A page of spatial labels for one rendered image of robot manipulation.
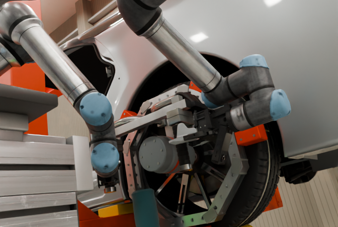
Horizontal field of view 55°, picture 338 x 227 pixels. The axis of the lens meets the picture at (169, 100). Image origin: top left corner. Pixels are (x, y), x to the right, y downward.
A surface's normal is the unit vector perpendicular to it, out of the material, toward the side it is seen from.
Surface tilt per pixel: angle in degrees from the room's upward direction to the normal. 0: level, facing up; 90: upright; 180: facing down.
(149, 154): 90
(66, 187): 90
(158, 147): 90
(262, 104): 90
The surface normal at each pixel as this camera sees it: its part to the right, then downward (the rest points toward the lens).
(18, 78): 0.79, -0.35
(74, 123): -0.62, -0.16
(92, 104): 0.11, -0.36
